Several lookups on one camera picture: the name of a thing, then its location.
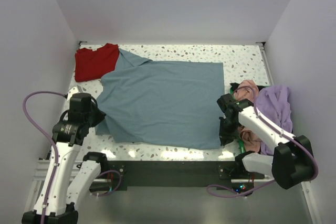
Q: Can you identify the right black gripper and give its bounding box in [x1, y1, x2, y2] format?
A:
[218, 116, 239, 146]

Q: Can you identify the blue-grey t-shirt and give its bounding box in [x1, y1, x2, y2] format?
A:
[96, 50, 225, 150]

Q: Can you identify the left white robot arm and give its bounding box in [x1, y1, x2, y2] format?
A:
[22, 93, 109, 223]

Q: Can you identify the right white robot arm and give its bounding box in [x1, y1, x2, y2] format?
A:
[217, 94, 319, 189]

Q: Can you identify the green plastic bin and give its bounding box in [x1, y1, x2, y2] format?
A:
[229, 88, 246, 154]

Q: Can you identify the crumpled pink t-shirt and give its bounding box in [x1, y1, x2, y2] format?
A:
[230, 80, 261, 153]

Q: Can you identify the folded red t-shirt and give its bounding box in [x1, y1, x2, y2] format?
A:
[75, 43, 119, 82]

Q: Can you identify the crumpled lilac t-shirt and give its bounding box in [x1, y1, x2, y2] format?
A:
[255, 84, 293, 156]

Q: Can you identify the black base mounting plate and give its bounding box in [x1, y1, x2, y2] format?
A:
[90, 161, 264, 193]

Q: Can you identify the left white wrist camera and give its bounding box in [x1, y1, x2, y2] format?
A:
[67, 85, 83, 101]

